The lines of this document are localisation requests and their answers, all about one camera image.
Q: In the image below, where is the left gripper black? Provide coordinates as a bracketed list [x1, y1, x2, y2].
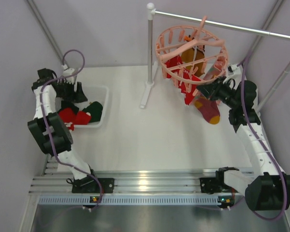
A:
[56, 78, 87, 103]

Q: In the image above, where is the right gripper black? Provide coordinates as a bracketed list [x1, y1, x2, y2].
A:
[197, 76, 239, 109]

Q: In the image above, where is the dark green sock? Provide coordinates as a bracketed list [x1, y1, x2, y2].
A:
[83, 101, 103, 123]

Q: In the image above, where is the pink round clip hanger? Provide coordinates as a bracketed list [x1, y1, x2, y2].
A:
[154, 16, 228, 97]

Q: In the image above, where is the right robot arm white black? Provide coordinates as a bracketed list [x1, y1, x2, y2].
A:
[197, 76, 290, 211]

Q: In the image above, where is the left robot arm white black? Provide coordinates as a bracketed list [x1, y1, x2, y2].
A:
[28, 68, 99, 192]

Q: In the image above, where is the black sock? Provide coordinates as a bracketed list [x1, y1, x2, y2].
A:
[58, 100, 79, 114]

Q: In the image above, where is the white plastic basket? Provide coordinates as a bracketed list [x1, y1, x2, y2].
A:
[74, 85, 110, 129]

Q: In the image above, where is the pink striped yellow-toe sock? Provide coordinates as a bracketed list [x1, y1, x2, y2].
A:
[194, 61, 223, 125]

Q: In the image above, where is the red santa sock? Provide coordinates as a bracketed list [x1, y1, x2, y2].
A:
[58, 108, 92, 131]

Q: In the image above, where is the red hanging sock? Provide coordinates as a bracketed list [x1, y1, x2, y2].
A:
[178, 69, 201, 105]
[164, 55, 185, 80]

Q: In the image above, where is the mustard hanging sock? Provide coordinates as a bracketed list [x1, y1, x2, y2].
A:
[181, 45, 205, 77]

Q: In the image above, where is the silver clothes rack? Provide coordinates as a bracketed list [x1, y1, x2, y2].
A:
[140, 0, 290, 109]

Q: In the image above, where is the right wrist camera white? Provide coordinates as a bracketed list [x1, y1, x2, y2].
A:
[227, 64, 241, 76]

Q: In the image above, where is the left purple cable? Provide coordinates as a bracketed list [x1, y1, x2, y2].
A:
[40, 49, 104, 211]

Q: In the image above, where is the purple cable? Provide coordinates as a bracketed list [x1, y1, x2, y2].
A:
[40, 49, 104, 211]
[221, 50, 288, 221]

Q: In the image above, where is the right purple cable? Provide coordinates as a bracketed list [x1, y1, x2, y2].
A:
[221, 50, 288, 221]

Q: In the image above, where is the left black mount plate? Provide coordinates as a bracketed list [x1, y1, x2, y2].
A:
[66, 177, 114, 194]

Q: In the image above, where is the black mount plate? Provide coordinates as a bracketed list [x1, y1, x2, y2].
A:
[199, 177, 221, 194]
[66, 177, 114, 194]

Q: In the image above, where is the right black mount plate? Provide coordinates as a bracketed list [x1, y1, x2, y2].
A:
[199, 177, 221, 194]

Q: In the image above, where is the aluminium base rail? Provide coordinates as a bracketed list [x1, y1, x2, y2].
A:
[29, 169, 241, 208]

